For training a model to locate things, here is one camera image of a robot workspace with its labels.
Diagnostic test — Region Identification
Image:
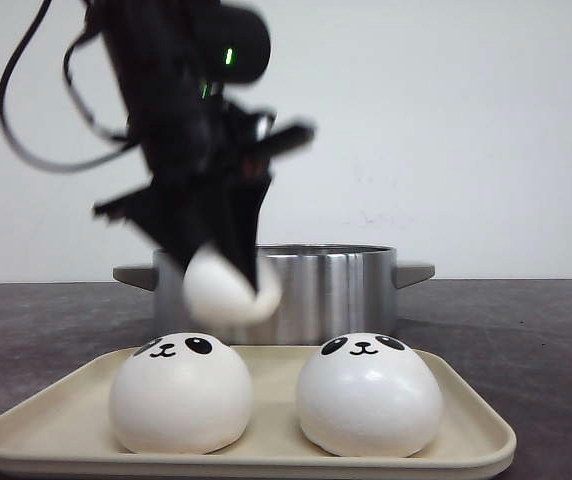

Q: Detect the stainless steel steamer pot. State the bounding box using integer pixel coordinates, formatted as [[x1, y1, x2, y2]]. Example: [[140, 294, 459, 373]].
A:
[[113, 244, 435, 345]]

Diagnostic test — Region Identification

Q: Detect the beige plastic tray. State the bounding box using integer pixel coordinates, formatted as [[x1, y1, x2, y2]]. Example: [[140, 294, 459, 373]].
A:
[[0, 346, 517, 479]]

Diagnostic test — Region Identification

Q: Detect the panda bun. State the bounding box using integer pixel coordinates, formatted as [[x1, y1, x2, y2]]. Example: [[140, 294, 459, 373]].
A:
[[108, 332, 253, 454], [183, 244, 282, 327], [295, 332, 444, 457]]

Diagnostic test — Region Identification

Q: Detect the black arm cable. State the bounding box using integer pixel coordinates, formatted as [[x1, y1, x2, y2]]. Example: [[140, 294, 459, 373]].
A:
[[0, 0, 140, 174]]

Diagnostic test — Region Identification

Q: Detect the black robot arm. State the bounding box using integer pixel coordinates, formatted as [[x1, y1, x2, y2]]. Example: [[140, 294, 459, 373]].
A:
[[94, 1, 314, 283]]

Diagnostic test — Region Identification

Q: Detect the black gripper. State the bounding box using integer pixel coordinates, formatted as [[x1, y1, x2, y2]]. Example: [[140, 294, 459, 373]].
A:
[[93, 99, 315, 295]]

